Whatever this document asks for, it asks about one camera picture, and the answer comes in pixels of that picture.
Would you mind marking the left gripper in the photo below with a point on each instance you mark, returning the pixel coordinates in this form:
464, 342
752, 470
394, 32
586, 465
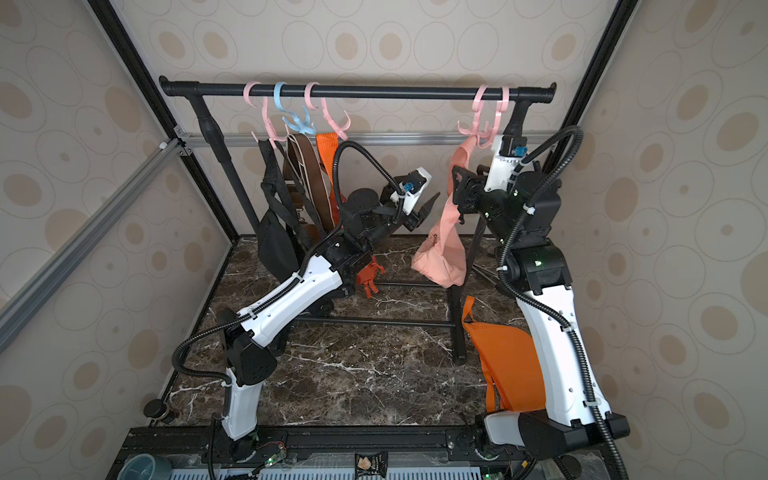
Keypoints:
409, 217

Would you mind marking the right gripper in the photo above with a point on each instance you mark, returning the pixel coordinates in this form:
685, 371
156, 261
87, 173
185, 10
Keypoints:
466, 192

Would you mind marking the pink bag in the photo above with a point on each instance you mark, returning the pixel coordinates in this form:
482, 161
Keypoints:
441, 258

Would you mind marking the red-orange waist bag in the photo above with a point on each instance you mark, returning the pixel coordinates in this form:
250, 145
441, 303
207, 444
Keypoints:
326, 145

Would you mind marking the brown leather bag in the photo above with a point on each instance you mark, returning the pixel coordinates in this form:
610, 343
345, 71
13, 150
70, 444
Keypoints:
306, 184

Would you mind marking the bright orange bag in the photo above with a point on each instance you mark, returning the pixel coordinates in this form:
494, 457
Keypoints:
509, 364

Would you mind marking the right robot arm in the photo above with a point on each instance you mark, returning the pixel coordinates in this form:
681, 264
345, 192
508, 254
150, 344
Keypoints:
518, 206

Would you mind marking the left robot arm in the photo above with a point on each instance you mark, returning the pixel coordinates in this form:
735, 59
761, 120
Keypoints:
328, 270

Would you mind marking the pink hook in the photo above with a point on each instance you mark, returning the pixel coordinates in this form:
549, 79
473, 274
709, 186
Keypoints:
501, 108
273, 137
474, 132
339, 129

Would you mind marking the rightmost pink hook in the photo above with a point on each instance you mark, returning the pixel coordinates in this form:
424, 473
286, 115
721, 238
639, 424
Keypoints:
501, 108

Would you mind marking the middle pink hook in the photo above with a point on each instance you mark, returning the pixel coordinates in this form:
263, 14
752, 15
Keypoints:
339, 129

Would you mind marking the light blue hook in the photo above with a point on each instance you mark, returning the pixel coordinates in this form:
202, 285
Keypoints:
300, 124

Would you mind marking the leftmost pink hook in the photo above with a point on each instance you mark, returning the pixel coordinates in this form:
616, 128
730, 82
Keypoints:
273, 137

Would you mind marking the black clothes rack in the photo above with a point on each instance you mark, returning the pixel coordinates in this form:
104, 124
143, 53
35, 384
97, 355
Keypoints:
195, 93

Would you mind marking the small snack packet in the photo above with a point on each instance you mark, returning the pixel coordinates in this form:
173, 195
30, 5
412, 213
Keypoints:
371, 465

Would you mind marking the small black round knob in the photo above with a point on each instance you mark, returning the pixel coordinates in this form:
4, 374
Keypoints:
155, 409

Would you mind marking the teal round container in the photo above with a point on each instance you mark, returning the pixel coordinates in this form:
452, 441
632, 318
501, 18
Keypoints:
146, 467

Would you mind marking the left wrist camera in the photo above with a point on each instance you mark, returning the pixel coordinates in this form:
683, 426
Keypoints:
413, 185

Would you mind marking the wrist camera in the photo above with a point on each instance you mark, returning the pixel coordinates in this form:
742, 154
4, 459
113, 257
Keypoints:
413, 185
506, 164

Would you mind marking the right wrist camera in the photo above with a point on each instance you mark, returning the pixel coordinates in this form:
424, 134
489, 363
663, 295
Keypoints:
506, 164

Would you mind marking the black base frame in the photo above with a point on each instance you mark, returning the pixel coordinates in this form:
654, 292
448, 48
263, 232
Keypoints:
474, 443

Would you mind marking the aluminium rail left wall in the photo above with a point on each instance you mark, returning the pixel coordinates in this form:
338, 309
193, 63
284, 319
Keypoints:
38, 290

